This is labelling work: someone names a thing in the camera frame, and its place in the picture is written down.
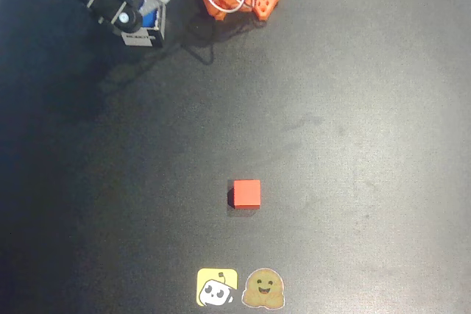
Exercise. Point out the blue cube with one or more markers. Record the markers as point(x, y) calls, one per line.
point(150, 20)

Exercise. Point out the white cardboard box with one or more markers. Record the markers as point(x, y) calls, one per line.
point(140, 39)

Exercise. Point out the red cube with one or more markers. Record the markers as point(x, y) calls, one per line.
point(246, 193)

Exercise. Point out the black table mat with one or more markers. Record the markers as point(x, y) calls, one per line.
point(368, 108)

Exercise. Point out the yellow robot sticker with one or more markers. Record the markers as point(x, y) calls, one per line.
point(209, 281)

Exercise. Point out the hugging face emoji sticker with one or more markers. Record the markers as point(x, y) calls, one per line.
point(263, 288)

